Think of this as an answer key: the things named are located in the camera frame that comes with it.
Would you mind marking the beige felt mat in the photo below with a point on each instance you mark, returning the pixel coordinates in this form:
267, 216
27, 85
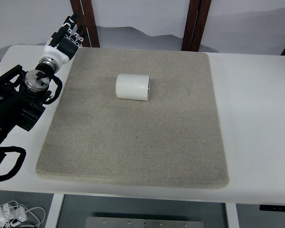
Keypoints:
173, 140

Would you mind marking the dark wooden frame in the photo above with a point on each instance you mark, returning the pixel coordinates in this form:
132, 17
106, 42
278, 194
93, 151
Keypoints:
86, 18
195, 23

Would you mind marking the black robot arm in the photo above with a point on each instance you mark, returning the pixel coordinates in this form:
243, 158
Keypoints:
24, 94

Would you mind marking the white table leg left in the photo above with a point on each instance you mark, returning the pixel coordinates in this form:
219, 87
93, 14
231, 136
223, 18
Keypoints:
54, 211

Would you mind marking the black control panel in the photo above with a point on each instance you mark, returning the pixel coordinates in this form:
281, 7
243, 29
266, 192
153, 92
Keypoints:
280, 208

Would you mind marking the white table leg right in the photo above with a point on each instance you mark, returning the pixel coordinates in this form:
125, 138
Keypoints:
232, 215

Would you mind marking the dark wooden frame right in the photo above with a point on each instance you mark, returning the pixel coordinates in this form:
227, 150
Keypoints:
195, 23

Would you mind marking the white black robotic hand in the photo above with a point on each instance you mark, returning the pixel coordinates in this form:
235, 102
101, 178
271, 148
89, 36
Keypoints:
63, 44

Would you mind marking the white ribbed cup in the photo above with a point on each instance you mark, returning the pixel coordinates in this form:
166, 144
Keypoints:
133, 87

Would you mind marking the dark wooden frame left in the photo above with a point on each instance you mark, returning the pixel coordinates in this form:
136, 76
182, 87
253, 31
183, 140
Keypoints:
86, 18

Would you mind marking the white power adapter with cables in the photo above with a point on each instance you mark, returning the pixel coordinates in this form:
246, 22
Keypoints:
17, 215

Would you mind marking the white table leg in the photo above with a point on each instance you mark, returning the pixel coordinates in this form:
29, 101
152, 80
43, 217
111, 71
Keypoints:
232, 215
54, 211

